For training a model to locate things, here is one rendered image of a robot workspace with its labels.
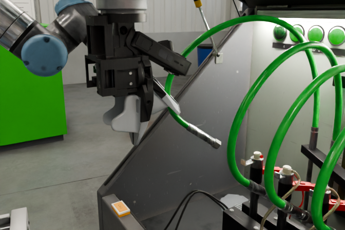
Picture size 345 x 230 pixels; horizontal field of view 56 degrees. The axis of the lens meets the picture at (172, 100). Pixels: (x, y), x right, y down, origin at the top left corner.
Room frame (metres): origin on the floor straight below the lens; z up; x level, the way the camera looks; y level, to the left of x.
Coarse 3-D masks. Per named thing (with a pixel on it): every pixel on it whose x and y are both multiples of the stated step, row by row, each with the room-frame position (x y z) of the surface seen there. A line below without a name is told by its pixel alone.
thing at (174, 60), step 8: (136, 32) 0.49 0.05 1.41; (136, 40) 0.49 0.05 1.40; (144, 40) 0.49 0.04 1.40; (152, 40) 0.50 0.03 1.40; (136, 48) 0.49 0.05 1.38; (144, 48) 0.49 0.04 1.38; (152, 48) 0.50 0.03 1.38; (160, 48) 0.51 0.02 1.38; (152, 56) 0.50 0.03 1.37; (160, 56) 0.50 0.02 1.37; (168, 56) 0.51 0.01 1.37; (176, 56) 0.52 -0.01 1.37; (160, 64) 0.53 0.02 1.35; (168, 64) 0.51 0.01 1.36; (176, 64) 0.52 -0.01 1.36; (184, 64) 0.53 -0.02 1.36; (168, 72) 0.54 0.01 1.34; (176, 72) 0.53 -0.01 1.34; (184, 72) 0.53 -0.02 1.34
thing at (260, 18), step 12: (228, 24) 0.73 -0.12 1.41; (288, 24) 0.75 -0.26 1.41; (204, 36) 0.72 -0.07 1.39; (300, 36) 0.76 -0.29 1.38; (192, 48) 0.71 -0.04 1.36; (312, 60) 0.76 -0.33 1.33; (312, 72) 0.77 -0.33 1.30; (168, 84) 0.71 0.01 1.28; (168, 108) 0.71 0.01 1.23; (180, 120) 0.71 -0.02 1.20
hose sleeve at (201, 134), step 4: (188, 128) 0.71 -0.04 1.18; (192, 128) 0.71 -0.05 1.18; (196, 128) 0.72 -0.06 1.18; (192, 132) 0.72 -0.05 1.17; (196, 132) 0.71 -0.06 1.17; (200, 132) 0.72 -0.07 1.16; (204, 132) 0.72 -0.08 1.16; (200, 136) 0.72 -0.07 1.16; (204, 136) 0.72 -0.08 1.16; (208, 136) 0.72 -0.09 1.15; (204, 140) 0.72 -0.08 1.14; (208, 140) 0.72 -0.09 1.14; (212, 140) 0.72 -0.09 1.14; (212, 144) 0.72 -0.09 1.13
